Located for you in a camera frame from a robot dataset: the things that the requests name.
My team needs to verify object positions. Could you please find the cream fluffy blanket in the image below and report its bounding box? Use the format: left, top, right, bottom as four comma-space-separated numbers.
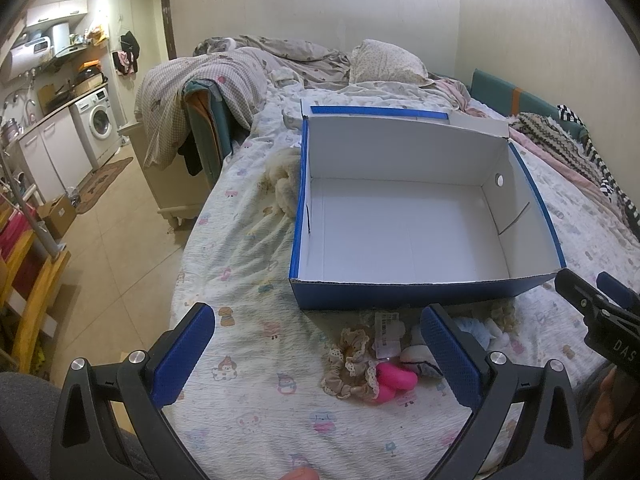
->
264, 148, 300, 220

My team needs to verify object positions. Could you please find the light blue fluffy scrunchie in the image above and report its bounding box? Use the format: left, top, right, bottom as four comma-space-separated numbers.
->
454, 316, 502, 350

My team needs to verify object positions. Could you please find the green headboard cushion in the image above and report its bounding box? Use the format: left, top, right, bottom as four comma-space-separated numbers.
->
470, 70, 587, 140

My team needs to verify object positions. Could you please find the patterned knit blanket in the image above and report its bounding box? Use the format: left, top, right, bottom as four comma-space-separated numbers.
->
508, 105, 639, 237

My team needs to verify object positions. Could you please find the pink plush item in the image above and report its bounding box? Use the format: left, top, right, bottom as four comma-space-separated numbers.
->
375, 362, 418, 404

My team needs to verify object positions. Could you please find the yellow wooden rack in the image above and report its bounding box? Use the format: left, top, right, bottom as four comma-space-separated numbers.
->
1, 200, 70, 374

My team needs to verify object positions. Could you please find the beige lace scrunchie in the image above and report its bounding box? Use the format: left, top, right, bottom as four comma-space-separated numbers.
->
320, 328, 380, 402

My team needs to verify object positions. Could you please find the blue white cardboard box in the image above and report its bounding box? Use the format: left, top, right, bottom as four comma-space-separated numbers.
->
288, 102, 565, 310

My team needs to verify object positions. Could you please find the white washing machine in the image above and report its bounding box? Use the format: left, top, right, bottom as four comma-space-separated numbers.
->
70, 87, 120, 170

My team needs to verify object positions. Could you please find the clear bag with label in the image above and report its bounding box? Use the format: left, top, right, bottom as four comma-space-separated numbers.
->
362, 311, 406, 361

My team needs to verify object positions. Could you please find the white kitchen cabinet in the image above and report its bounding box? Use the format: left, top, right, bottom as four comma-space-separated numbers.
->
18, 108, 92, 202

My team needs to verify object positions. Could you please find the white water heater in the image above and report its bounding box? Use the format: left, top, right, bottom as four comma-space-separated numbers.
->
1, 36, 53, 82

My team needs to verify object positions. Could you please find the person right hand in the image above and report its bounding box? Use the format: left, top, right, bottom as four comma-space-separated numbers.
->
582, 366, 631, 460

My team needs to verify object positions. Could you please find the brown cardboard box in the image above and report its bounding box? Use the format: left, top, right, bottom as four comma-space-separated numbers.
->
37, 195, 77, 240

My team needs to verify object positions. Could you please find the checkered grey quilt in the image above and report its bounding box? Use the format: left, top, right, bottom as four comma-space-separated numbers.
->
134, 35, 350, 169

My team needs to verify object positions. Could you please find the floral pillow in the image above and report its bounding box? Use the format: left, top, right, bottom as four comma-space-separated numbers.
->
349, 39, 432, 86

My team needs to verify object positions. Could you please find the white sock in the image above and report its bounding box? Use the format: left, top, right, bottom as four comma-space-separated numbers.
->
399, 325, 442, 378

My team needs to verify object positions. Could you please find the brown door mat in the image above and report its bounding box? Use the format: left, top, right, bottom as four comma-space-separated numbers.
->
76, 157, 134, 214

